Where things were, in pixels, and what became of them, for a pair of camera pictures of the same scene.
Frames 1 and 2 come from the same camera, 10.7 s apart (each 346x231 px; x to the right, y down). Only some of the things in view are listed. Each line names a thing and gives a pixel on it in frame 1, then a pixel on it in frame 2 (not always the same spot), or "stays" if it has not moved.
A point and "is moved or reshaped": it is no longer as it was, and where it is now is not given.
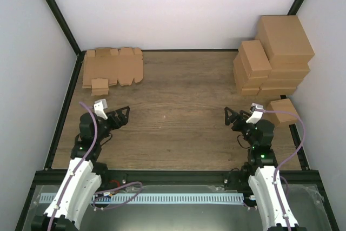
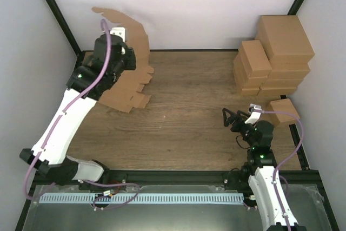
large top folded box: (283, 39) stays
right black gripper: (240, 118) stays
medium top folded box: (254, 58) stays
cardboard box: (99, 86) is moved or reshaped
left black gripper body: (115, 124) -> (119, 67)
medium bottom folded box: (248, 87) stays
